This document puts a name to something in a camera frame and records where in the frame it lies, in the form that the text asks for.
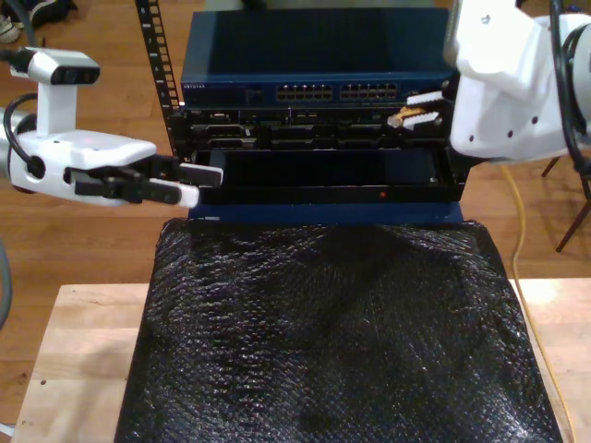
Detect yellow network cable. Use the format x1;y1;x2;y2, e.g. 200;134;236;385
389;103;578;443

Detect black rack server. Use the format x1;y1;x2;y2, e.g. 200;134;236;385
168;104;456;151

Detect dark blue rack unit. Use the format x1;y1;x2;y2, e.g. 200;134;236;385
187;202;465;227

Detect wooden stand legs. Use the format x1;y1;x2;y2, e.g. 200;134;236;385
542;155;591;253

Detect dark sneaker white sole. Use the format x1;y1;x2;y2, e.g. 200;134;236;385
13;0;78;30

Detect black mesh mat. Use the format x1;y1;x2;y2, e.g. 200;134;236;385
114;220;562;443

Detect thin black cable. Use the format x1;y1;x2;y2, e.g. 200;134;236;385
549;0;591;199

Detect black perforated rack rail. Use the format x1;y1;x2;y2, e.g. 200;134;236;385
133;0;184;112

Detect blue network switch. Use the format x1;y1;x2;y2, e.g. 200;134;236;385
179;9;463;108

